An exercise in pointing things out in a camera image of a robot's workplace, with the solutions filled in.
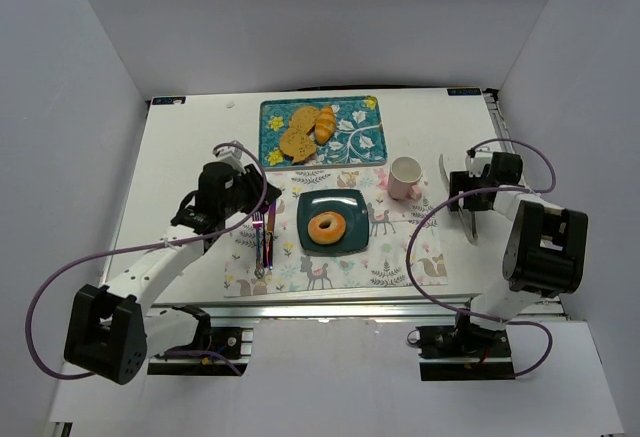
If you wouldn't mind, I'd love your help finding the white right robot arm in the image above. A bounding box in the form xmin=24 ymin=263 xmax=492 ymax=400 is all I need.
xmin=438 ymin=148 xmax=588 ymax=353

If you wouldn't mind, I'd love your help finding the striped orange bread roll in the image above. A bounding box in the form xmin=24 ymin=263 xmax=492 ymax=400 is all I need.
xmin=314 ymin=106 xmax=336 ymax=145

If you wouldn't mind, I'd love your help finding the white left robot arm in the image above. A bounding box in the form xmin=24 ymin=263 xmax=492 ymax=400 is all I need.
xmin=64 ymin=162 xmax=282 ymax=385

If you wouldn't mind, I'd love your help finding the dark teal square plate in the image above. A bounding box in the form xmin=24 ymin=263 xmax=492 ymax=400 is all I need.
xmin=296 ymin=189 xmax=369 ymax=257

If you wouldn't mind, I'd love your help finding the pink ceramic mug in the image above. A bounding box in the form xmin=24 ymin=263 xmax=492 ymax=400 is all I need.
xmin=387 ymin=156 xmax=422 ymax=201

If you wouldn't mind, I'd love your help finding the black label corner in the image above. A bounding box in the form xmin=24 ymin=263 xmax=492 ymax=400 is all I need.
xmin=446 ymin=87 xmax=482 ymax=97
xmin=151 ymin=96 xmax=186 ymax=106

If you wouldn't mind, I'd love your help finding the orange glazed bagel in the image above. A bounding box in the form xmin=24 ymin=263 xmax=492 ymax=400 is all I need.
xmin=307 ymin=211 xmax=346 ymax=245

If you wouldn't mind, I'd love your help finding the teal floral serving tray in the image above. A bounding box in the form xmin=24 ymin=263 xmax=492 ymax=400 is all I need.
xmin=259 ymin=95 xmax=388 ymax=170

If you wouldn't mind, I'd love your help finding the brown bread slice rear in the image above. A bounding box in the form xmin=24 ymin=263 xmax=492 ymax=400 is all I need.
xmin=289 ymin=106 xmax=320 ymax=134

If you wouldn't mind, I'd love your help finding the iridescent purple fork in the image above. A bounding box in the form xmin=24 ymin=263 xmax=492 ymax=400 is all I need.
xmin=252 ymin=211 xmax=265 ymax=279

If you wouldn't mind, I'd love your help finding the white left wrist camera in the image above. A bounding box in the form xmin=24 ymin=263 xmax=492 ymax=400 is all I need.
xmin=213 ymin=140 xmax=247 ymax=175

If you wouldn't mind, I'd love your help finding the iridescent purple knife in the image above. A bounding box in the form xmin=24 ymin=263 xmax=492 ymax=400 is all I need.
xmin=263 ymin=201 xmax=277 ymax=269

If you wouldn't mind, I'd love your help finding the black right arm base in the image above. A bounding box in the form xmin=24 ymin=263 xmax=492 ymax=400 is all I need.
xmin=406 ymin=326 xmax=515 ymax=382

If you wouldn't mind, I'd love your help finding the brown bread slice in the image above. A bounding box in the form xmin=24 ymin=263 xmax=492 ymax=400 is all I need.
xmin=289 ymin=106 xmax=320 ymax=134
xmin=279 ymin=127 xmax=317 ymax=164

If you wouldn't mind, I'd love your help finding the animal print placemat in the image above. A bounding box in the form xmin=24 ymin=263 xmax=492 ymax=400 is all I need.
xmin=216 ymin=167 xmax=447 ymax=297

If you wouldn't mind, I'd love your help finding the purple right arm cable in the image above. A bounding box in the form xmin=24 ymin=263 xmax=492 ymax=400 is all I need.
xmin=405 ymin=137 xmax=559 ymax=377

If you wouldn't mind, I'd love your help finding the brown bread slice front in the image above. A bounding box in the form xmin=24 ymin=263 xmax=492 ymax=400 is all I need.
xmin=279 ymin=127 xmax=317 ymax=164

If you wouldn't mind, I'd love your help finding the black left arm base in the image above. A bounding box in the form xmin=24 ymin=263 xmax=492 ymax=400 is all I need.
xmin=144 ymin=305 xmax=253 ymax=377

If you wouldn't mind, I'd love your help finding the black label right corner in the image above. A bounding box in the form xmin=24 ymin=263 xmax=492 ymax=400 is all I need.
xmin=446 ymin=87 xmax=482 ymax=97

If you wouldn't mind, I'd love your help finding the black label left corner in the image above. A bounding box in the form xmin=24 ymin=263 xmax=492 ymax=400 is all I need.
xmin=151 ymin=96 xmax=186 ymax=106

